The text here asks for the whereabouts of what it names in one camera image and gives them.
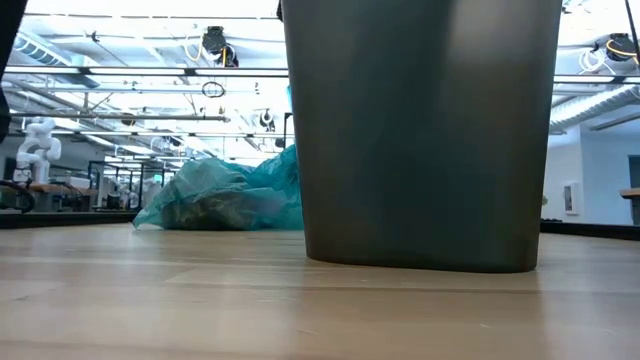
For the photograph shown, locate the teal trash bag liner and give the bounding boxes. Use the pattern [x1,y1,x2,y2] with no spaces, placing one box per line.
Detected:
[132,143,305,232]

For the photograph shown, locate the dark plastic trash bin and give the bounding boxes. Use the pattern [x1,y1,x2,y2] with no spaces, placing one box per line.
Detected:
[278,0,564,274]

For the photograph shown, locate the wooden workbench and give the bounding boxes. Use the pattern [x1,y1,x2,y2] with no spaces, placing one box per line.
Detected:
[27,182,100,214]

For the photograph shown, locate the wooden side table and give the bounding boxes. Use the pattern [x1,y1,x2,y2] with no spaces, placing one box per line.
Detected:
[619,187,640,226]

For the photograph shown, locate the white wall dispenser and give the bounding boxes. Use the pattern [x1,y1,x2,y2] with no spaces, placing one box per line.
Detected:
[563,180,581,215]

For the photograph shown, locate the black aluminium table frame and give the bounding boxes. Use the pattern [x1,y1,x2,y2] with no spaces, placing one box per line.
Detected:
[0,211,640,242]

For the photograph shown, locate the silver air duct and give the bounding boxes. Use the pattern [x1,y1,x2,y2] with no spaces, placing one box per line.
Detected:
[12,29,104,90]
[549,83,640,135]

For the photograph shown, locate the black looped cable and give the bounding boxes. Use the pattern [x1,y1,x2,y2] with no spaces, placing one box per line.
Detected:
[0,178,37,214]

